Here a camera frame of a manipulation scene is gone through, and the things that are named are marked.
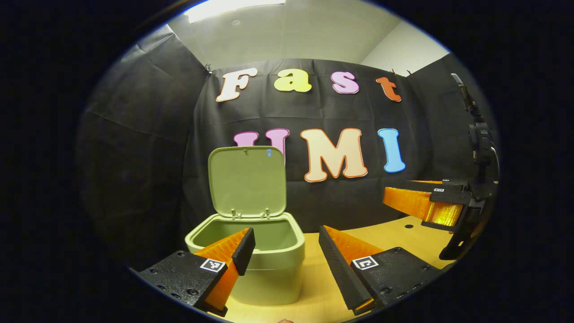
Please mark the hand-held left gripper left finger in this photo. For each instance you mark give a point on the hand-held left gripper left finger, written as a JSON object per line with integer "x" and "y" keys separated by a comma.
{"x": 244, "y": 255}

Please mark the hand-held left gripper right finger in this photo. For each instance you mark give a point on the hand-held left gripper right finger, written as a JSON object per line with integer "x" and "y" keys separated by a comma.
{"x": 343, "y": 273}

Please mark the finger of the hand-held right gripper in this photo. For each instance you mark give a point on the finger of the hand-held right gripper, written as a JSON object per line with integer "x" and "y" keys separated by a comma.
{"x": 430, "y": 182}
{"x": 417, "y": 204}

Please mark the green desktop garbage bin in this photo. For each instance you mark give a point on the green desktop garbage bin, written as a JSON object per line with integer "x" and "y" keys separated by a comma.
{"x": 264, "y": 278}

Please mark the wooden desktop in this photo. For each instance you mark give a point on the wooden desktop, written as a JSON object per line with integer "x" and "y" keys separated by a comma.
{"x": 323, "y": 278}

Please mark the black backdrop cloth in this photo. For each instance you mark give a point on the black backdrop cloth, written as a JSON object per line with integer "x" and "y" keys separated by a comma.
{"x": 148, "y": 157}

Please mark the ceiling light panel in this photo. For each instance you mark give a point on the ceiling light panel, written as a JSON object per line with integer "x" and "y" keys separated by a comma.
{"x": 233, "y": 8}

